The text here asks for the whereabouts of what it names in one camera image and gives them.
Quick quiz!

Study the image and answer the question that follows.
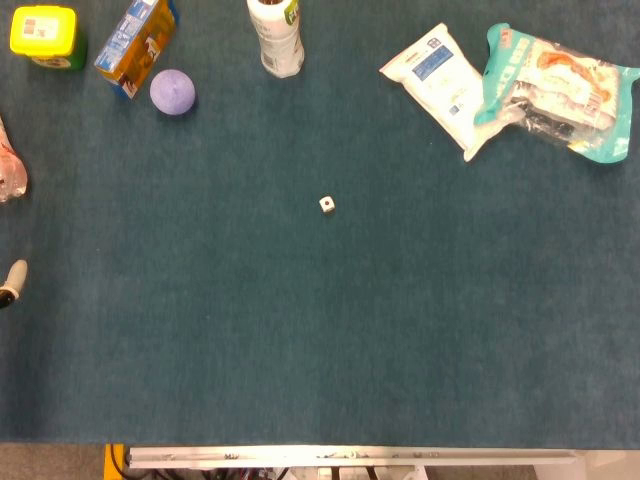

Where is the teal felt table cloth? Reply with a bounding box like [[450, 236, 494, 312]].
[[0, 0, 640, 447]]

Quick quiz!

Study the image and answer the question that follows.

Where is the white pouch with blue label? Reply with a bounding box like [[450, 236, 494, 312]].
[[378, 22, 507, 163]]

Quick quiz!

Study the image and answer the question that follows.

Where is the white plastic drink bottle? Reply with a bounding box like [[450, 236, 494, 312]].
[[246, 0, 306, 79]]

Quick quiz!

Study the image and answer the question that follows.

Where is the purple ball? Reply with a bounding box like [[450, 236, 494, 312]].
[[149, 68, 197, 117]]

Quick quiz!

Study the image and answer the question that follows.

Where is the blue and orange carton box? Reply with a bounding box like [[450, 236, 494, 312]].
[[93, 0, 178, 100]]

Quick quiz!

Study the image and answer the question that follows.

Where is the teal snack bag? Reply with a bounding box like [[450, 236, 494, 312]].
[[472, 23, 640, 166]]

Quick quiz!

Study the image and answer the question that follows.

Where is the clear pink plastic bag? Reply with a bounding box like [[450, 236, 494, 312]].
[[0, 115, 30, 204]]

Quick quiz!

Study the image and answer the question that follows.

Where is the green tub with yellow lid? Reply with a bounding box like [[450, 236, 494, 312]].
[[9, 5, 89, 72]]

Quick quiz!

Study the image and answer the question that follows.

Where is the aluminium frame rail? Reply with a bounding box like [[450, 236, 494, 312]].
[[124, 444, 592, 471]]

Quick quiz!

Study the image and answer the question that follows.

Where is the yellow frame part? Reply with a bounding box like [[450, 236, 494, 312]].
[[103, 443, 127, 480]]

